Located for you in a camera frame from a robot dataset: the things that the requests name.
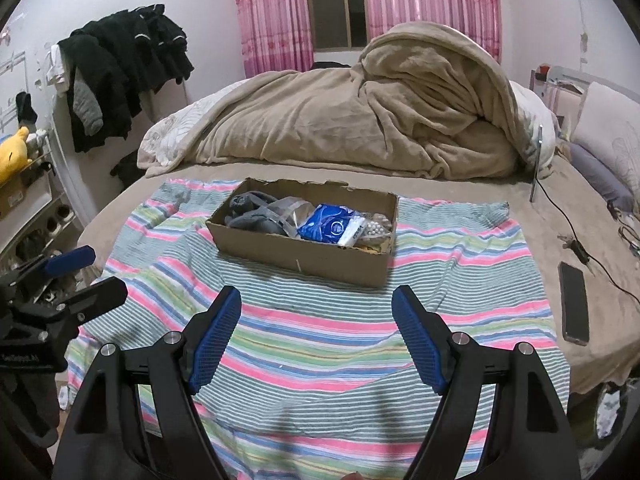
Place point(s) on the striped blanket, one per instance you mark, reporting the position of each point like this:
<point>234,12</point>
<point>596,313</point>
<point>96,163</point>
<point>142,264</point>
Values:
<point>325,320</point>

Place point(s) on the cardboard box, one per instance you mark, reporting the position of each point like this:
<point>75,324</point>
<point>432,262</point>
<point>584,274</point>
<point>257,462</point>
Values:
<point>300,260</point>

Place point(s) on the window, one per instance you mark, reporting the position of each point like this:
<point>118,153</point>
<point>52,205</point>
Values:
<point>335,5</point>

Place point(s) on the yellow plush toy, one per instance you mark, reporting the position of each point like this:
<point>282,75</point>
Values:
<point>12,152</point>

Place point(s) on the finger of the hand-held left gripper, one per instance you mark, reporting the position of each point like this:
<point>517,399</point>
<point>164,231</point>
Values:
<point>95,297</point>
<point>70,260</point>

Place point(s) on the clear plastic snack bag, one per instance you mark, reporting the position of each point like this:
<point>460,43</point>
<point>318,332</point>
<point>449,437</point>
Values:
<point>290,212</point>

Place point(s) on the white tissue pack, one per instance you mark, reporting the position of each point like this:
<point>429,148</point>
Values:
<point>352,232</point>

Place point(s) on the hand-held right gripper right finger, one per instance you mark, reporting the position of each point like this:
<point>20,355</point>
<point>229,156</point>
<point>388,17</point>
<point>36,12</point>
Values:
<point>420,340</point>

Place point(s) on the pink curtain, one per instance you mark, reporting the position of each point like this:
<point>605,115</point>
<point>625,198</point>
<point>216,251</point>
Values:
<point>272,15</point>
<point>430,0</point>

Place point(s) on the grey hanging garment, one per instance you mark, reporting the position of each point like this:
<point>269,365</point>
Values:
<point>87,107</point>

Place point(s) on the grey pillow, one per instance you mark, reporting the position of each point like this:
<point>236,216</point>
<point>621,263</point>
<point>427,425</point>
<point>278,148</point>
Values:
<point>600,177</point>

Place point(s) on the black smartphone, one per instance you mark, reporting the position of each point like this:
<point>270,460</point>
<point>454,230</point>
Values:
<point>574,305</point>

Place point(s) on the white socks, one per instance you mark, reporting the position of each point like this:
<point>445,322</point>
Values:
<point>375,227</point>

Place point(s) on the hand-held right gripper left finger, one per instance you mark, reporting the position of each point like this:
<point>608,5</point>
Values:
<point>215,340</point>

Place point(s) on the black cloth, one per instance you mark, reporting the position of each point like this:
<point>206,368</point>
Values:
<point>330,65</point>

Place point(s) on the bed with beige sheet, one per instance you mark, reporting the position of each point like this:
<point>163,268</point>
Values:
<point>525,240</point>

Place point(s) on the white floral pillow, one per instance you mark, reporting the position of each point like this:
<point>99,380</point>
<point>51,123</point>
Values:
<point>610,130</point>

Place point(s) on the black hanging sock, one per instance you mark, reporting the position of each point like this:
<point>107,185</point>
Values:
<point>26,107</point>

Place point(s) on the white storage rack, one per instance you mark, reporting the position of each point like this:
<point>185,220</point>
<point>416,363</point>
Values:
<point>40,230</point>

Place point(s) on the grey patterned sock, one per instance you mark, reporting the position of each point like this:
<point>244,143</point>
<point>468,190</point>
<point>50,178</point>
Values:
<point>241,203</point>

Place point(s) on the black hanging clothes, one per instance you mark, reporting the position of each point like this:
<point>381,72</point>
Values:
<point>125,55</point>

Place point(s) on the dark standing tablet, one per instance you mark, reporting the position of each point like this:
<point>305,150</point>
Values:
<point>536,165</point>

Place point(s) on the white hanging garment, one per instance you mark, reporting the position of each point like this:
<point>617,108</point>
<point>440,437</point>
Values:
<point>57,67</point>

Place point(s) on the grey sock pair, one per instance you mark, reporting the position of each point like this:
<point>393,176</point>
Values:
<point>255,222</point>

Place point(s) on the white cloth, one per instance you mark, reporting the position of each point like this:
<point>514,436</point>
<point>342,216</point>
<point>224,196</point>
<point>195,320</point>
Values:
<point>609,410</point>

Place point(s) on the blue plastic packet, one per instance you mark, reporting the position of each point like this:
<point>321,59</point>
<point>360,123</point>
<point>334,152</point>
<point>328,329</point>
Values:
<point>325,225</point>

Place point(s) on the beige fleece blanket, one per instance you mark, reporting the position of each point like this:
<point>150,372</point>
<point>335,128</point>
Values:
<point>325,110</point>

